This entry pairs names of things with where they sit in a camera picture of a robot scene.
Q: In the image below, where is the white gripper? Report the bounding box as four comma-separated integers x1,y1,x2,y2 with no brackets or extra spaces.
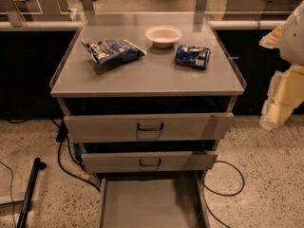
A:
259,1,304,130

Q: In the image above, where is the blue pepsi can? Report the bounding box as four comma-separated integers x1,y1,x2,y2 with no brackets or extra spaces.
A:
175,45,211,69

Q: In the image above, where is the black floor cable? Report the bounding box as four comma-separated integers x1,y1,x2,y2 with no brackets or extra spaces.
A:
202,160,246,228
6,116,101,193

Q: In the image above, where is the top grey drawer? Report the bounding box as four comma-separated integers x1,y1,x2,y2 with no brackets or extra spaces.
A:
64,113,234,143

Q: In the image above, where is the bottom grey open drawer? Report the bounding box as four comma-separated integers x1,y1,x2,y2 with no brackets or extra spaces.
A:
96,172,210,228

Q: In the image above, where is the black floor cable right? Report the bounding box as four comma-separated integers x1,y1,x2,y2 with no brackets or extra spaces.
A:
202,160,246,228

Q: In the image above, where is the white railing bar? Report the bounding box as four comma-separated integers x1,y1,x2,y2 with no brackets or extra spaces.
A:
0,21,282,31

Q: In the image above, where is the white paper bowl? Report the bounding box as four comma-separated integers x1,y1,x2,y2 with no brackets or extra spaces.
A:
145,26,182,48

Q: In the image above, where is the black floor cable left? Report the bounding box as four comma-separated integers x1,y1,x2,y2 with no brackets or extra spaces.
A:
6,116,101,193

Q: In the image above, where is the thin black cable far left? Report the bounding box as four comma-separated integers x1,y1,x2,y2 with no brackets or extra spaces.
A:
0,161,17,228

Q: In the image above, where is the black pole stand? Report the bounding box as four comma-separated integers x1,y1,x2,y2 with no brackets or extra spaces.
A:
17,158,47,228

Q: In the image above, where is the grey drawer cabinet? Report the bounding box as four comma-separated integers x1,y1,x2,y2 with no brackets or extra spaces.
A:
48,12,247,228

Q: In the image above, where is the middle grey drawer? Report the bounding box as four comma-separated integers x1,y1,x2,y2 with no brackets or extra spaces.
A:
82,151,218,173

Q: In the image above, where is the blue chip bag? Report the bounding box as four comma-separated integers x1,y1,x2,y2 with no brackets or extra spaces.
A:
82,39,146,66

